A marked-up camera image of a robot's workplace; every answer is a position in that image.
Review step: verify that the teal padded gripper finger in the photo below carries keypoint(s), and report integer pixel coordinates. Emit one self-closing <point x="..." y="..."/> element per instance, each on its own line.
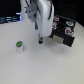
<point x="40" y="39"/>

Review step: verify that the kcup with red lid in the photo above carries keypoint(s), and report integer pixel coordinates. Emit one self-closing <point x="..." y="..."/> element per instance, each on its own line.
<point x="68" y="32"/>

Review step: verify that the kcup with blue lid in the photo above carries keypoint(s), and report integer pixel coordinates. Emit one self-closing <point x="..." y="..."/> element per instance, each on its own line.
<point x="69" y="23"/>

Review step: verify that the black kcup holder drawer box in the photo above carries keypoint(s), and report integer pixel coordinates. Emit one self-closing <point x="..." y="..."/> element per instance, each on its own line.
<point x="63" y="30"/>

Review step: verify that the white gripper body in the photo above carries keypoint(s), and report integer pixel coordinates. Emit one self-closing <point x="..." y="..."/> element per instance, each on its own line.
<point x="44" y="17"/>

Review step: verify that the white kcup with green lid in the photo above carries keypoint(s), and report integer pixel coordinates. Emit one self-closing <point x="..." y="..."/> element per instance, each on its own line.
<point x="20" y="47"/>

